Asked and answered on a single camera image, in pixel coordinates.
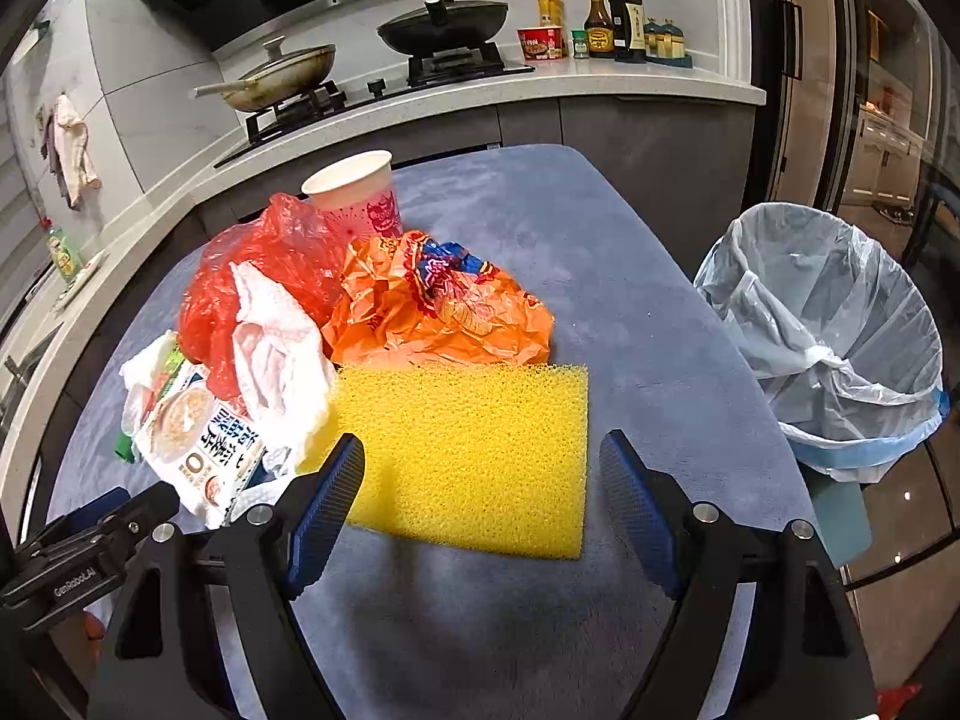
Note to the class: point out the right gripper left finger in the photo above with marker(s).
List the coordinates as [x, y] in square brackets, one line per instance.
[161, 657]

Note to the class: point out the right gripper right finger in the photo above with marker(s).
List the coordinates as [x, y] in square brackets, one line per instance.
[803, 655]

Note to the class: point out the green small box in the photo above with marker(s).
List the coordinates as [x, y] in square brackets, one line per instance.
[124, 449]

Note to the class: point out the white oatmeal food packet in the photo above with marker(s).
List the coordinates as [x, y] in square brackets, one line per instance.
[209, 451]

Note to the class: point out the white paper towel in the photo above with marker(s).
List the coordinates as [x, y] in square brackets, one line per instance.
[285, 381]

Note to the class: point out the yellow sponge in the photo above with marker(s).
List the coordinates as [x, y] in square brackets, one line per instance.
[484, 458]

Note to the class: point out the orange snack wrapper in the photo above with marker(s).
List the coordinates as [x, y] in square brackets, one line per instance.
[413, 300]

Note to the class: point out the red plastic bag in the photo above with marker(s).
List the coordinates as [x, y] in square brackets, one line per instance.
[277, 275]

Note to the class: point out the paper cup with red print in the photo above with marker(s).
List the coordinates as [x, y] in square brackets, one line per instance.
[356, 197]

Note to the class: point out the trash bin with clear liner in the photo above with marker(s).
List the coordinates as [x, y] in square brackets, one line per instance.
[841, 341]

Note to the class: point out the white kitchen countertop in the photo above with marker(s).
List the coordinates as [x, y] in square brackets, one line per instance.
[155, 214]

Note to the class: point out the person's left hand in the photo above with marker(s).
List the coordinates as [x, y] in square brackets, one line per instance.
[95, 632]

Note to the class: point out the teal stool under bin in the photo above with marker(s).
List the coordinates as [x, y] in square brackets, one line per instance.
[842, 519]

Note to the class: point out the white plate on counter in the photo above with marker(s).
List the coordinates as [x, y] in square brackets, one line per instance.
[85, 274]

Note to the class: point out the green dish soap bottle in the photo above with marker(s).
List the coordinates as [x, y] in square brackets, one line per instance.
[64, 256]

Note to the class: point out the beige frying pan with lid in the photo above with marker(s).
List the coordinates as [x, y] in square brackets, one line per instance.
[282, 76]

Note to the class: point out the dark grey lower cabinets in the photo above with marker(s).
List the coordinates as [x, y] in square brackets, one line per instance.
[680, 163]

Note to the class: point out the black gas stove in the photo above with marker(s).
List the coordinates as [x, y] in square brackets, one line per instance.
[329, 99]

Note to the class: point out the black wok with lid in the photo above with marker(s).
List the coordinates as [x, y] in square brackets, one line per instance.
[442, 25]

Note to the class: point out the red instant noodle cup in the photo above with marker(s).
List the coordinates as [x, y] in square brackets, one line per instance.
[542, 43]

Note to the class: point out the small green-lid spice jar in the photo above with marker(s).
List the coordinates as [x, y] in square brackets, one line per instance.
[579, 45]

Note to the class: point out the glass sliding door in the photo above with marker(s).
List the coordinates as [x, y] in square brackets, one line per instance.
[860, 120]

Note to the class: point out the brown sauce bottle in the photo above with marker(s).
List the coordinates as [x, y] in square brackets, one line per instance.
[599, 31]

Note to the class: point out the condiment jar set on tray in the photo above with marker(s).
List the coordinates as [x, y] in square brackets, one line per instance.
[666, 44]

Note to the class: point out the yellow seasoning packet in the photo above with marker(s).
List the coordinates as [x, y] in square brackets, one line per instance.
[552, 12]

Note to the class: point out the dark soy sauce bottle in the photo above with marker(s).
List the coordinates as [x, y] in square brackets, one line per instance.
[629, 42]

